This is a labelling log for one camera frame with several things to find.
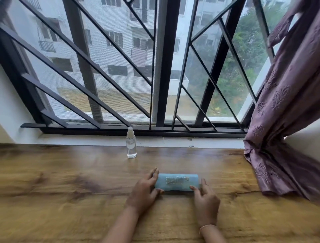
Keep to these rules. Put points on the black window frame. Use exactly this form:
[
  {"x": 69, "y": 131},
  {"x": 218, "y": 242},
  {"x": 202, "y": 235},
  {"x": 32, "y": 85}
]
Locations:
[{"x": 165, "y": 62}]

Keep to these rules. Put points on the black metal window grille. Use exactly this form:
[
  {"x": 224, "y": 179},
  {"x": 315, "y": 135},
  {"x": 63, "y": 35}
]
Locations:
[{"x": 120, "y": 67}]

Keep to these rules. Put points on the person's left thumb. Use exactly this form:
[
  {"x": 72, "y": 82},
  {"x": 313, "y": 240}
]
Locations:
[{"x": 159, "y": 192}]

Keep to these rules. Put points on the person's left hand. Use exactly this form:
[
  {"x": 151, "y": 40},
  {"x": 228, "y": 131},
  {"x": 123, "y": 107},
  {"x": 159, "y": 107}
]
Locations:
[{"x": 142, "y": 191}]

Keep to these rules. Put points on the light blue glasses case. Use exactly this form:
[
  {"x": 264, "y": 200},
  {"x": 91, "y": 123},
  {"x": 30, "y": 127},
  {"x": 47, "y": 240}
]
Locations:
[{"x": 176, "y": 182}]

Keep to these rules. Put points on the mauve embroidered curtain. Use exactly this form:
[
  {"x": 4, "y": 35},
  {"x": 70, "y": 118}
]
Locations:
[{"x": 287, "y": 105}]

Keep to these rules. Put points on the person's right forearm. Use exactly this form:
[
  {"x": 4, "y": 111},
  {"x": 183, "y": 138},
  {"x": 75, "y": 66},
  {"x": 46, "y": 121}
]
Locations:
[{"x": 212, "y": 235}]

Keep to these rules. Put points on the person's right hand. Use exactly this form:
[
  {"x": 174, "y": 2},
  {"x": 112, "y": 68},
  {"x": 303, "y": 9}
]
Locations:
[{"x": 206, "y": 202}]

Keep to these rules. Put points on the person's right thumb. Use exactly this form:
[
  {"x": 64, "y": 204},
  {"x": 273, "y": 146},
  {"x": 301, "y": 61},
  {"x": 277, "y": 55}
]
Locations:
[{"x": 195, "y": 188}]

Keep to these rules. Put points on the clear spray bottle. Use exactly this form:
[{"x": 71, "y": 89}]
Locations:
[{"x": 131, "y": 145}]

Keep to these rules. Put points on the person's left forearm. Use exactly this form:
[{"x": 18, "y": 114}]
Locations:
[{"x": 120, "y": 226}]

